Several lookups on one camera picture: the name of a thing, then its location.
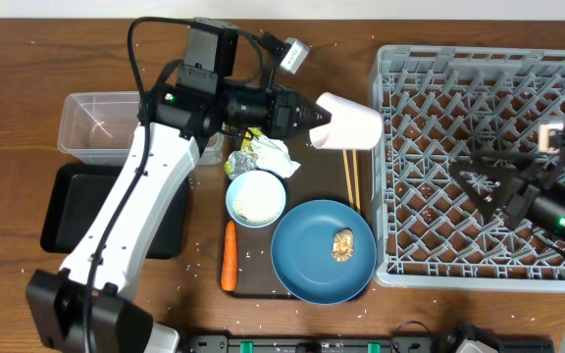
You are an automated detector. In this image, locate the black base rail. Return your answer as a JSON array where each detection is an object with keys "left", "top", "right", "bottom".
[{"left": 177, "top": 321, "right": 555, "bottom": 353}]

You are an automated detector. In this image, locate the wooden chopstick left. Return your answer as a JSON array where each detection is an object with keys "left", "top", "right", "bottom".
[{"left": 341, "top": 149, "right": 354, "bottom": 208}]

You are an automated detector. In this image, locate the clear plastic bin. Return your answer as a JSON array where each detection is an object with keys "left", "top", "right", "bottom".
[{"left": 57, "top": 91, "right": 225, "bottom": 167}]

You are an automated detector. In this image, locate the black square bin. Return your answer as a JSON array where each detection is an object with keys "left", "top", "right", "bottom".
[{"left": 40, "top": 164, "right": 189, "bottom": 260}]

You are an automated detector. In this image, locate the grey dishwasher rack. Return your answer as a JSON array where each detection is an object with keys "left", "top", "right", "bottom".
[{"left": 369, "top": 45, "right": 565, "bottom": 292}]

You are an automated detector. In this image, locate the light blue rice bowl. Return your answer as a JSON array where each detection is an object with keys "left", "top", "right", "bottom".
[{"left": 226, "top": 171, "right": 286, "bottom": 228}]

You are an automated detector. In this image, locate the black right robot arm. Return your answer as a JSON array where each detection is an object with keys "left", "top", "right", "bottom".
[{"left": 449, "top": 152, "right": 565, "bottom": 352}]

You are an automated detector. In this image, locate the orange carrot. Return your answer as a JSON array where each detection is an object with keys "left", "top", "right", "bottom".
[{"left": 220, "top": 221, "right": 238, "bottom": 291}]

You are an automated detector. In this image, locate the dark brown tray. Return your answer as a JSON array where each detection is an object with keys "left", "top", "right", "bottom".
[{"left": 229, "top": 133, "right": 350, "bottom": 300}]

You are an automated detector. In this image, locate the green snack wrapper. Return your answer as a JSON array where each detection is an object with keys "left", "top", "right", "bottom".
[{"left": 231, "top": 127, "right": 261, "bottom": 161}]

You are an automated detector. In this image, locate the aluminium foil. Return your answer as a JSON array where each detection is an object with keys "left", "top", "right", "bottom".
[{"left": 224, "top": 151, "right": 257, "bottom": 180}]

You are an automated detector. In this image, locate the white tissue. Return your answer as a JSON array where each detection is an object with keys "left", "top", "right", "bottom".
[{"left": 251, "top": 135, "right": 301, "bottom": 178}]

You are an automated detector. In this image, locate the pink cup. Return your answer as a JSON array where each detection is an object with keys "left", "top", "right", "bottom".
[{"left": 309, "top": 92, "right": 384, "bottom": 150}]

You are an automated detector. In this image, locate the brown food scrap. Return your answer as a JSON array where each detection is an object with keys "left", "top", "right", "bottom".
[{"left": 332, "top": 228, "right": 354, "bottom": 263}]

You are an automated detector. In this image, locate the blue plate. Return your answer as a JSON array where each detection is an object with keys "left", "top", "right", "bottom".
[{"left": 271, "top": 200, "right": 377, "bottom": 305}]

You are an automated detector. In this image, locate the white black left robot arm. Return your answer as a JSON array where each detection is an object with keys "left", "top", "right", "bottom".
[{"left": 26, "top": 18, "right": 332, "bottom": 352}]

